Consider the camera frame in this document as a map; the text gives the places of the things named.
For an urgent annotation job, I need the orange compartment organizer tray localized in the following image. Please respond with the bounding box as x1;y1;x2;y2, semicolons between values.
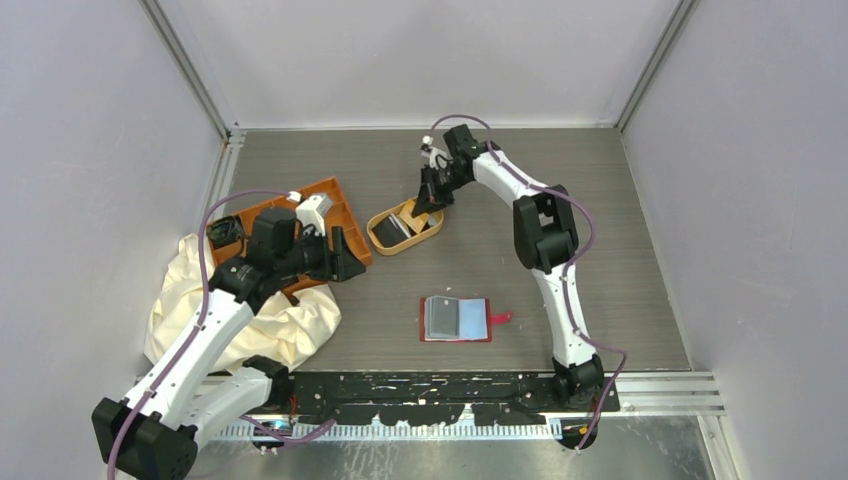
206;176;374;293

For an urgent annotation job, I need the tan oval tray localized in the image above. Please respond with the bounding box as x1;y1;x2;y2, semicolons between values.
366;198;444;256

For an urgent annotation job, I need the dark bundle in organizer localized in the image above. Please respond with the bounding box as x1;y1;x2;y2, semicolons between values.
206;215;245;250

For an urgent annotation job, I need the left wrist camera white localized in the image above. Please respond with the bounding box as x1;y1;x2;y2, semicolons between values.
287;191;333;236

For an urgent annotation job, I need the red leather card holder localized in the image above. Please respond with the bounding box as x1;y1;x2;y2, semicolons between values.
419;295;514;343

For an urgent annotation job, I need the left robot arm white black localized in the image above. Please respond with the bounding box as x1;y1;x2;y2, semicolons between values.
92;206;366;479

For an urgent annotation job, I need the black card in tray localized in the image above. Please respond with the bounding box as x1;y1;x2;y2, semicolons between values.
371;213;411;248

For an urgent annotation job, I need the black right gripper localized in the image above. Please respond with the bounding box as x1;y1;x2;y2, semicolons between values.
413;164;471;219

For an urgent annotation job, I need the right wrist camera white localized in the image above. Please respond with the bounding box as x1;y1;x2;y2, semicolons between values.
420;135;450;169

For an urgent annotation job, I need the gold credit card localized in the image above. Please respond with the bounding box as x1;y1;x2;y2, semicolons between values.
397;199;429;235

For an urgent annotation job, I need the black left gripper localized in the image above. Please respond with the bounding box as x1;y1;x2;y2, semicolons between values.
275;224;364;282

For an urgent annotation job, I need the cream cloth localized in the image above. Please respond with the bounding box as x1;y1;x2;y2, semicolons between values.
143;233;342;373

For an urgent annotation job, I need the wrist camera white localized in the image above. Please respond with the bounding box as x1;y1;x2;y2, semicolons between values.
287;191;333;236
420;135;450;169

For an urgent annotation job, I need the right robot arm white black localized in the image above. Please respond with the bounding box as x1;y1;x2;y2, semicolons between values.
413;124;607;411

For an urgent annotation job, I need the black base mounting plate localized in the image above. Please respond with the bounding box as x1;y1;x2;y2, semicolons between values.
251;371;600;427

